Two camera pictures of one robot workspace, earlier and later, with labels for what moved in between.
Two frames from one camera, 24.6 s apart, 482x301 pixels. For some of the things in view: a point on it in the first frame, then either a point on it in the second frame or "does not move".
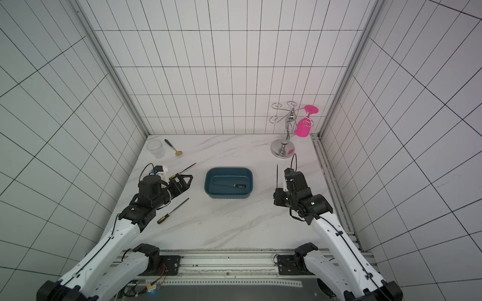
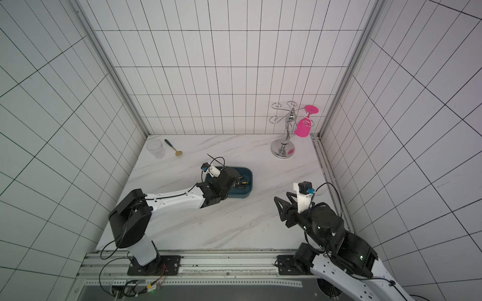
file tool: (179, 174) → (215, 159)
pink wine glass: (303, 127) does not move
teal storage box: (229, 182) does not move
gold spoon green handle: (177, 152) does not move
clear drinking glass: (156, 148) does not move
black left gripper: (177, 188) → (224, 167)
